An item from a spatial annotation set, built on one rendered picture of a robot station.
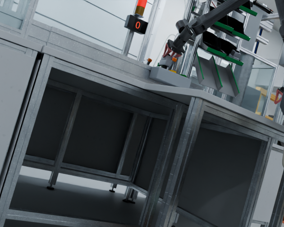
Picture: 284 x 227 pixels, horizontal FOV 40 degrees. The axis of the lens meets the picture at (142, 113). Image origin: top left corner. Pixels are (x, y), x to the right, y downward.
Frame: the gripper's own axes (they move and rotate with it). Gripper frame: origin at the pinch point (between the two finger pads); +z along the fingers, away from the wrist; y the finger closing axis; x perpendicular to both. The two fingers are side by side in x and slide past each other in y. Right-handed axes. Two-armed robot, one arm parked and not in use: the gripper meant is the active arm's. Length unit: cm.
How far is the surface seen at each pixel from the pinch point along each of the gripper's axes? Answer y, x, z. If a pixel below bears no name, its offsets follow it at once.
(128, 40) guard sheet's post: 19.2, -12.2, 6.8
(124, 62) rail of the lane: 34.2, 23.6, 0.1
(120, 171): -81, -51, 159
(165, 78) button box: 13.7, 29.5, -4.2
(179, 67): -62, -64, 36
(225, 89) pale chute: -42.1, 9.1, -1.5
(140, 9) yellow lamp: 20.1, -21.3, -9.5
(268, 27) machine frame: -175, -140, -9
